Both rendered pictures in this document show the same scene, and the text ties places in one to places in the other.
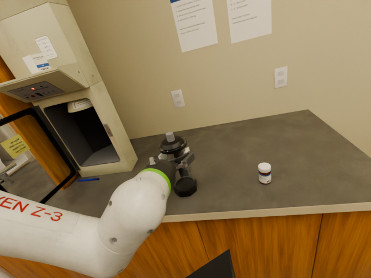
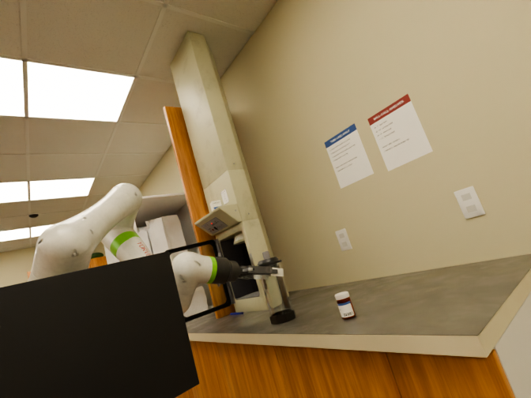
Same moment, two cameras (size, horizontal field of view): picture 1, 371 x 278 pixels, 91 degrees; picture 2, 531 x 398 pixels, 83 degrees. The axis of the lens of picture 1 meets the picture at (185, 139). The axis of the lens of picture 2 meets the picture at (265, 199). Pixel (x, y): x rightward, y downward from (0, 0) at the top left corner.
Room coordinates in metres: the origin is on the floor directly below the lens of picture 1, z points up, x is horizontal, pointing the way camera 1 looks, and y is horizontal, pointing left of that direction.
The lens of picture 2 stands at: (-0.36, -0.71, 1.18)
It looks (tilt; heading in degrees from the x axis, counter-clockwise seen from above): 11 degrees up; 35
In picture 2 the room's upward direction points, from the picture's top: 17 degrees counter-clockwise
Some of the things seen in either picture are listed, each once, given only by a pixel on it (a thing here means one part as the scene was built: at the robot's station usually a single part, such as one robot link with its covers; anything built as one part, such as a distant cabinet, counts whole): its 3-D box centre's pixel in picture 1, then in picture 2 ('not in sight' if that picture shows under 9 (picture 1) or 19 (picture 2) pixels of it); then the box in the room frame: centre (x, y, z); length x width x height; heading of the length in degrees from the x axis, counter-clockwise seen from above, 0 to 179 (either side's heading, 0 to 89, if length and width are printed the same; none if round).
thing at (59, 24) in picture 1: (85, 102); (249, 238); (1.00, 0.46, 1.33); 0.32 x 0.25 x 0.77; 76
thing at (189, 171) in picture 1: (179, 166); (275, 289); (0.59, 0.05, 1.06); 0.11 x 0.11 x 0.21
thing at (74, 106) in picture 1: (83, 100); (246, 235); (0.97, 0.44, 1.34); 0.18 x 0.18 x 0.05
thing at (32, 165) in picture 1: (28, 161); (198, 279); (0.75, 0.69, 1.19); 0.30 x 0.01 x 0.40; 159
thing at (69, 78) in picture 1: (42, 86); (216, 222); (0.82, 0.50, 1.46); 0.32 x 0.11 x 0.10; 76
